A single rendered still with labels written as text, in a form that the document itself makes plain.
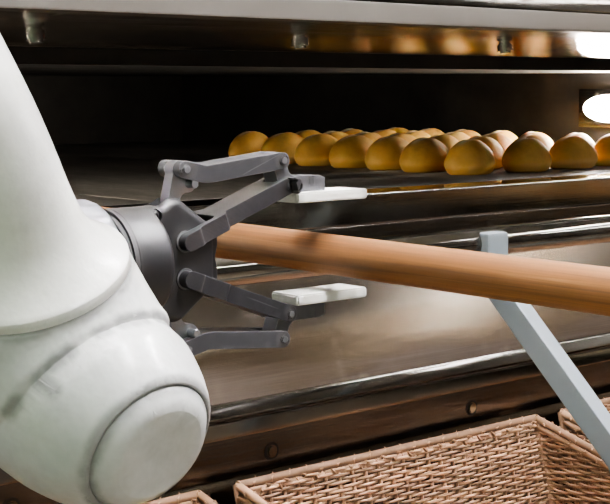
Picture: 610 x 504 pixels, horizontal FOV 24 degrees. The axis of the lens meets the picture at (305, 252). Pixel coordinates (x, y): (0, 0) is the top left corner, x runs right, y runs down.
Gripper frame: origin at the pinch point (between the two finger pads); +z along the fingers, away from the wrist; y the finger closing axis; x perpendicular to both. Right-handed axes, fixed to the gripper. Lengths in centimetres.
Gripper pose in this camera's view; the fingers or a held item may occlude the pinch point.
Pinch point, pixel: (325, 244)
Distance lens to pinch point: 108.6
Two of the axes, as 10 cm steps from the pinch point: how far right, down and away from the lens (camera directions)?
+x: 6.7, 0.8, -7.4
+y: 0.0, 9.9, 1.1
